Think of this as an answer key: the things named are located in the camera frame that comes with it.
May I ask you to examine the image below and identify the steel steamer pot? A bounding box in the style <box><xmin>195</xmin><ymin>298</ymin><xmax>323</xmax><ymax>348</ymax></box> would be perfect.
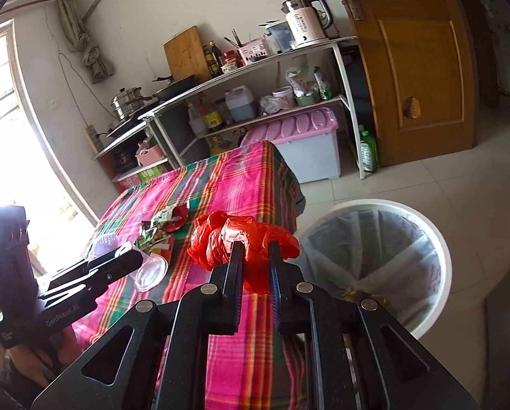
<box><xmin>110</xmin><ymin>86</ymin><xmax>153</xmax><ymax>120</ymax></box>

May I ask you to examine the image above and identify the person's left hand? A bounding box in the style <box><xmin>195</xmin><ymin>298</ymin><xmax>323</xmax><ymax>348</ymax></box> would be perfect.
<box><xmin>9</xmin><ymin>326</ymin><xmax>83</xmax><ymax>388</ymax></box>

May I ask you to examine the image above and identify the pink-lidded storage box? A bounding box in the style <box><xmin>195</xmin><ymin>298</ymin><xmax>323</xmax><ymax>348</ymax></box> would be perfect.
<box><xmin>241</xmin><ymin>107</ymin><xmax>340</xmax><ymax>183</ymax></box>

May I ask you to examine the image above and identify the plaid pink tablecloth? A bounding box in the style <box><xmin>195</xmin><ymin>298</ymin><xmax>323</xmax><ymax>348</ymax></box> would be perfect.
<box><xmin>95</xmin><ymin>142</ymin><xmax>306</xmax><ymax>409</ymax></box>

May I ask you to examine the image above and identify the white oil jug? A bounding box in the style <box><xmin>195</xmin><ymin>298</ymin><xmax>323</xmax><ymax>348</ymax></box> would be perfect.
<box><xmin>225</xmin><ymin>85</ymin><xmax>258</xmax><ymax>123</ymax></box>

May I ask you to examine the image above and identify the soy sauce bottle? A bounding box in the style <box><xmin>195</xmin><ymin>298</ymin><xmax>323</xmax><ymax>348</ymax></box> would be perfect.
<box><xmin>198</xmin><ymin>94</ymin><xmax>224</xmax><ymax>132</ymax></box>

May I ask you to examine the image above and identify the green plastic bottle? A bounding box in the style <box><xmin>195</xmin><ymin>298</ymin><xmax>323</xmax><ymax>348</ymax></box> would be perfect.
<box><xmin>359</xmin><ymin>125</ymin><xmax>379</xmax><ymax>173</ymax></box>

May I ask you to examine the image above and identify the wooden cutting board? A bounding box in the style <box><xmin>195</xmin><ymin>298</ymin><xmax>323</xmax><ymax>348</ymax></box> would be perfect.
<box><xmin>163</xmin><ymin>26</ymin><xmax>211</xmax><ymax>84</ymax></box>

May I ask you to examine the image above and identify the clear plastic container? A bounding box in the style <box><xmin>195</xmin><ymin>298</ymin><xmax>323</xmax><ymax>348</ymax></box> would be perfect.
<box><xmin>263</xmin><ymin>19</ymin><xmax>295</xmax><ymax>54</ymax></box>

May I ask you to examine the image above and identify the white trash bin with liner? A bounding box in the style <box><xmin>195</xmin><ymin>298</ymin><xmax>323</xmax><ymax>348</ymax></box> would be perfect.
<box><xmin>295</xmin><ymin>199</ymin><xmax>452</xmax><ymax>339</ymax></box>

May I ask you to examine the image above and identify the green snack bag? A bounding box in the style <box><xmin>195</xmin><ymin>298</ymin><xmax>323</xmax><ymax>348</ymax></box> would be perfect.
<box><xmin>134</xmin><ymin>206</ymin><xmax>174</xmax><ymax>253</ymax></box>

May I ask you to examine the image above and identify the metal kitchen shelf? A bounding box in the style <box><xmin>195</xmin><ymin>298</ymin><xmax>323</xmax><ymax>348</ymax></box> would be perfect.
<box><xmin>93</xmin><ymin>35</ymin><xmax>367</xmax><ymax>181</ymax></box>

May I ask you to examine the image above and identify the pink basket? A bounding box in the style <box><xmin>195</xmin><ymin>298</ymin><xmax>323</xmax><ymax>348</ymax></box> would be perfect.
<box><xmin>135</xmin><ymin>145</ymin><xmax>165</xmax><ymax>167</ymax></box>

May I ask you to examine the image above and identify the pink utensil holder box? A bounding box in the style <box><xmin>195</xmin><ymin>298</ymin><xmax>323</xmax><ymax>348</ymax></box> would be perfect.
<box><xmin>238</xmin><ymin>36</ymin><xmax>272</xmax><ymax>65</ymax></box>

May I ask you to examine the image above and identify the black frying pan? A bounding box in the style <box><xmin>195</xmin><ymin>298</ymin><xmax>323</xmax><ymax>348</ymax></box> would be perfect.
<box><xmin>153</xmin><ymin>75</ymin><xmax>195</xmax><ymax>102</ymax></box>

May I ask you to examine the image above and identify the wooden door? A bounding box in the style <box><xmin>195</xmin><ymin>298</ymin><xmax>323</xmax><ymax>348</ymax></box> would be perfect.
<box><xmin>344</xmin><ymin>0</ymin><xmax>478</xmax><ymax>166</ymax></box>

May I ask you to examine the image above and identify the clear plastic cup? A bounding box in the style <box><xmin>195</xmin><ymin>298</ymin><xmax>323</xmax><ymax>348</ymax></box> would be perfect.
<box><xmin>115</xmin><ymin>242</ymin><xmax>169</xmax><ymax>292</ymax></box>

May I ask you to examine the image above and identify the red flat packet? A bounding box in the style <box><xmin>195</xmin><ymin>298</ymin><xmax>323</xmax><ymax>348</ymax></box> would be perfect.
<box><xmin>160</xmin><ymin>204</ymin><xmax>191</xmax><ymax>266</ymax></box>

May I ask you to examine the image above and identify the white electric kettle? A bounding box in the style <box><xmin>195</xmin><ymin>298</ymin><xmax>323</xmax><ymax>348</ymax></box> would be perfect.
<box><xmin>282</xmin><ymin>0</ymin><xmax>334</xmax><ymax>48</ymax></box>

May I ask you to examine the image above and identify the red plastic bag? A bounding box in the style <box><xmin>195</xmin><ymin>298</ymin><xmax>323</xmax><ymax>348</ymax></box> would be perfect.
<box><xmin>186</xmin><ymin>210</ymin><xmax>301</xmax><ymax>296</ymax></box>

